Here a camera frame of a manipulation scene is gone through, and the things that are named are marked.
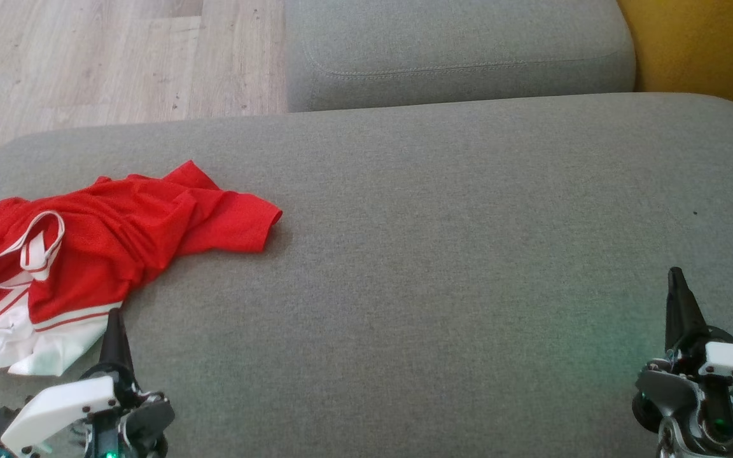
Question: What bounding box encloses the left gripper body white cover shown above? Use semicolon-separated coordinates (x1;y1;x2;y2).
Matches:
0;366;176;458

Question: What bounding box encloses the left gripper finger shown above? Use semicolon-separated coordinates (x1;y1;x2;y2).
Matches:
98;309;136;384

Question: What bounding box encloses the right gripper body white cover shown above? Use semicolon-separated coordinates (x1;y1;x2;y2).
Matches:
632;326;733;458

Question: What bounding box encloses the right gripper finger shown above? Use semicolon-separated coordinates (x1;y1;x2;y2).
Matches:
666;267;711;356

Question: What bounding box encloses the red garment with white band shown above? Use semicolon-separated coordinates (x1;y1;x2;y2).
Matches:
0;160;283;377

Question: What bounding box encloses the large yellow sofa back cushion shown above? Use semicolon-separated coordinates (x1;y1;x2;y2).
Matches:
617;0;733;132

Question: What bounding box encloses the grey sofa seat cushion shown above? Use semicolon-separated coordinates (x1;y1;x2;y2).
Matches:
284;0;636;113

